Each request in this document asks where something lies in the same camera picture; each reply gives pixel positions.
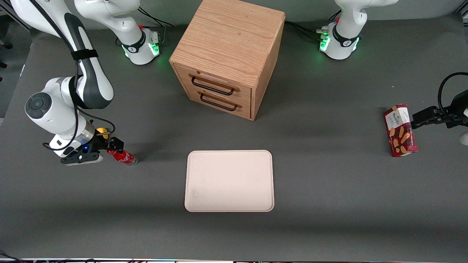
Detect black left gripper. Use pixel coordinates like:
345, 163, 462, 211
411, 91, 468, 129

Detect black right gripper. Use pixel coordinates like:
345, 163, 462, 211
82, 132, 125, 156

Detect red coke bottle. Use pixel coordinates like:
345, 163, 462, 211
107, 148, 138, 167

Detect beige rectangular tray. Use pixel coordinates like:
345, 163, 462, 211
184, 150, 275, 213

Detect red cookie box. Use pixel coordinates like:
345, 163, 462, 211
383, 104, 419, 157

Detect wooden two-drawer cabinet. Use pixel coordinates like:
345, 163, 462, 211
169, 0, 286, 121

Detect black looped gripper cable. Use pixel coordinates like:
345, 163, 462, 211
438, 72, 468, 112

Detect black wood drawer handle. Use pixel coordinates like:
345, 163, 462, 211
189, 74, 241, 96
198, 91, 242, 111

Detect black right arm base cables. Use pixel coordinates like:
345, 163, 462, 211
137, 7, 174, 28

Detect black arm base cables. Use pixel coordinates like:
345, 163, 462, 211
137, 7, 174, 28
285, 10, 342, 42

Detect black left arm base cables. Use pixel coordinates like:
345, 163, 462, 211
285, 10, 342, 42

